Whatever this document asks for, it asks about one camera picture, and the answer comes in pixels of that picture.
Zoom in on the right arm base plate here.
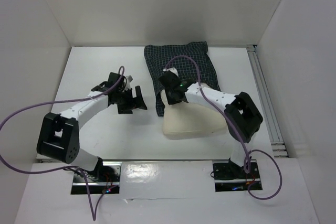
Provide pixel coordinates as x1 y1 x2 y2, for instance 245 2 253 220
210 160 263 192

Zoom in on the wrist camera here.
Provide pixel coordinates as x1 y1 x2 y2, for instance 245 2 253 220
123 75 133 91
163 67 179 77

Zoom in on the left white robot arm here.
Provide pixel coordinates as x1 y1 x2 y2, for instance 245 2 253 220
36 72 147 182

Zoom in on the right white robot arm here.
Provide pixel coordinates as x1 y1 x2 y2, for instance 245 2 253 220
159 70 264 178

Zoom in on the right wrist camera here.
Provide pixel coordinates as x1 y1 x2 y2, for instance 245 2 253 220
163 67 179 77

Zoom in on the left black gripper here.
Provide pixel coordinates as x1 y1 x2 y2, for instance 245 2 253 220
115 86 146 114

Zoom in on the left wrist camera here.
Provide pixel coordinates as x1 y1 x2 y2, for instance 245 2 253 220
123 75 133 91

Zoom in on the cream pillow with bear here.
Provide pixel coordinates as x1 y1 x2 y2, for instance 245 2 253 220
160 90 227 140

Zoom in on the aluminium rail frame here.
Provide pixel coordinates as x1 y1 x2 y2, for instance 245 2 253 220
247 45 289 158

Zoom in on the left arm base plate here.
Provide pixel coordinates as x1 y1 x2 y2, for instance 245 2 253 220
70 161 122 195

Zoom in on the dark checked pillowcase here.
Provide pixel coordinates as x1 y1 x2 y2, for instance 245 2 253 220
144 41 220 117

